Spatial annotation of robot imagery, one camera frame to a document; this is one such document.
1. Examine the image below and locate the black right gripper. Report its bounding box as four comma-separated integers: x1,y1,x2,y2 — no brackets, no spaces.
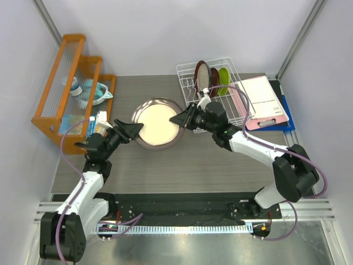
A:
170,102,216,134

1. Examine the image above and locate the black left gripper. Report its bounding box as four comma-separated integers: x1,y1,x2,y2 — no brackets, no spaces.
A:
102,120,142,161

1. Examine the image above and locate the silver rimmed cream plate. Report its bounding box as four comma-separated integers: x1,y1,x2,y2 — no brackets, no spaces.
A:
131,97,185,151

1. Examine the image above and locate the dark red cream plate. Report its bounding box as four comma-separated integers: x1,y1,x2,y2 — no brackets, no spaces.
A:
194,60,211,93

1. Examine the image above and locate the red floral small plate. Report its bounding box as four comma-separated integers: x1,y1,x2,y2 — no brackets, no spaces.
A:
210,67,220,98

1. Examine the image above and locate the lime green small plate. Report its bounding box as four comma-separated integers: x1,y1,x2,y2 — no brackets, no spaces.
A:
217,67,231,96

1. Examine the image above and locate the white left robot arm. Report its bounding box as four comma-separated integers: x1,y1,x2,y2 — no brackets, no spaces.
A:
39,119,143,264

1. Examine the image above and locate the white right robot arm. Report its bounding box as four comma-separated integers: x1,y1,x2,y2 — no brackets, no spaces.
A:
169,102,319,218

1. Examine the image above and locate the orange wooden shelf rack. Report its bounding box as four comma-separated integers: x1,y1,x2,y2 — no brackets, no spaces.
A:
31,34,116,155

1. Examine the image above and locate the white teal jug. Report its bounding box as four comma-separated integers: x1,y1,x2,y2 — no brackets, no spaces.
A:
93,83,113,106

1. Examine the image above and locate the blue white box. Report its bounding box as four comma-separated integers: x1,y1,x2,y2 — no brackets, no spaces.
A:
58,111,108,138

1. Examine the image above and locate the teal brush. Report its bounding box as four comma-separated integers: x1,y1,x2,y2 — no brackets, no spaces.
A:
77,79,93,109

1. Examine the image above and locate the white blue round container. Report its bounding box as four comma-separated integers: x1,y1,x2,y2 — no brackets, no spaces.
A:
69,77,82,97

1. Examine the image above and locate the pink clipboard with papers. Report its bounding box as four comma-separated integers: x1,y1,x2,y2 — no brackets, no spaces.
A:
229,76,289,130

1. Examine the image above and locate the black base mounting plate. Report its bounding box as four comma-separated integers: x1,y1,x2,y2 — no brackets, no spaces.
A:
96,192,282,226

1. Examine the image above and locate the blue folder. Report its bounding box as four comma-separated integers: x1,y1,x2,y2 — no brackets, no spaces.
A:
266,80,295,131

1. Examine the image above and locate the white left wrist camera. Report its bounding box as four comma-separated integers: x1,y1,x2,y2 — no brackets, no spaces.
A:
89,111,113,131

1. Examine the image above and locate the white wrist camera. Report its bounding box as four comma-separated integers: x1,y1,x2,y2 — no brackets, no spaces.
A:
197,88,211,110
89,111,113,131

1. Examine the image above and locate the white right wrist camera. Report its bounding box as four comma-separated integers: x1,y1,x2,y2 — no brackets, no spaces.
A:
197,88,211,110

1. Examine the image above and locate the white wire dish rack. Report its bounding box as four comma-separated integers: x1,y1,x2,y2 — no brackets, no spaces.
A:
176,57,255,127

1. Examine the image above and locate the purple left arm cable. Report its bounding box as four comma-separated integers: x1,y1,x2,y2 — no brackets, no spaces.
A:
55,118,96,263

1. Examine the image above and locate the white slotted cable duct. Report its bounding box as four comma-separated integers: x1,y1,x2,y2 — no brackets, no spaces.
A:
94,223,253,236

